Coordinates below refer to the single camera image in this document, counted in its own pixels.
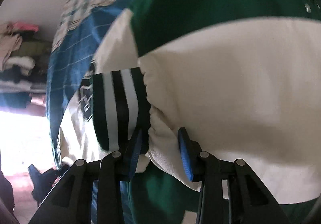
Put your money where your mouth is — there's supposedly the green white varsity jacket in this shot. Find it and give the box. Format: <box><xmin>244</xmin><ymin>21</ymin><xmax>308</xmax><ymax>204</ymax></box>
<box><xmin>59</xmin><ymin>0</ymin><xmax>320</xmax><ymax>223</ymax></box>

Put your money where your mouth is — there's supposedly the pile of clothes on rack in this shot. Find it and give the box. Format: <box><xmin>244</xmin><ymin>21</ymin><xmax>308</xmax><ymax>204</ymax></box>
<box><xmin>1</xmin><ymin>22</ymin><xmax>52</xmax><ymax>114</ymax></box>

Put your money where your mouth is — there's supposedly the blue striped duvet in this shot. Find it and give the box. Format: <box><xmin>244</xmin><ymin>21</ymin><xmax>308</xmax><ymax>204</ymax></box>
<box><xmin>46</xmin><ymin>0</ymin><xmax>133</xmax><ymax>166</ymax></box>

